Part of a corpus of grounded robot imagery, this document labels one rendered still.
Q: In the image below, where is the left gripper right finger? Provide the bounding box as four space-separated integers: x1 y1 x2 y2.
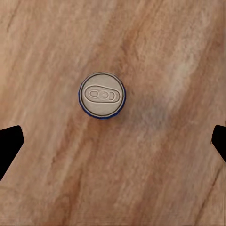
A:
211 125 226 162

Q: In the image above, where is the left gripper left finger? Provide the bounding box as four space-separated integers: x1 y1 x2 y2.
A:
0 125 24 181

